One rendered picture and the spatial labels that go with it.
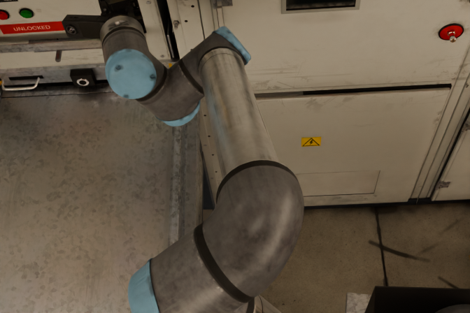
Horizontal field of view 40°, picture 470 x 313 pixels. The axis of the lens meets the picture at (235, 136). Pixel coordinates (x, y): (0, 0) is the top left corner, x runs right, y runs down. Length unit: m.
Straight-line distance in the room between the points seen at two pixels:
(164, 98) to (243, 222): 0.55
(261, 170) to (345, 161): 1.34
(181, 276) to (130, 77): 0.53
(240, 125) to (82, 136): 0.86
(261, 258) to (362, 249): 1.70
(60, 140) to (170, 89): 0.56
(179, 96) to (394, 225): 1.41
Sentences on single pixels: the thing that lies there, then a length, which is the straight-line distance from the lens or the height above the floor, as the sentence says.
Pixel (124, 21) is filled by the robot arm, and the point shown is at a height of 1.32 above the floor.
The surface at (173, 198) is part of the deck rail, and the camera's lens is 1.61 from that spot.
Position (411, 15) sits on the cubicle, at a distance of 1.58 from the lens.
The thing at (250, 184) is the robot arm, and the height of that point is 1.57.
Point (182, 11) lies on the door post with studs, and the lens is 1.54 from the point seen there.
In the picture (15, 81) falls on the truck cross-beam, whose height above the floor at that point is 0.88.
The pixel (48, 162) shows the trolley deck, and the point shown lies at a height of 0.85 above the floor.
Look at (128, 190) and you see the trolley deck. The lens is 1.65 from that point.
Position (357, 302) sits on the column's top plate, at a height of 0.75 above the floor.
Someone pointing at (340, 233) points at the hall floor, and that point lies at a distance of 2.48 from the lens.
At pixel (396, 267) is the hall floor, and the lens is 2.46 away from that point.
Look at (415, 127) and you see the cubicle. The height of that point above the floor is 0.60.
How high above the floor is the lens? 2.29
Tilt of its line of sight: 59 degrees down
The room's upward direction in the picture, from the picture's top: 7 degrees counter-clockwise
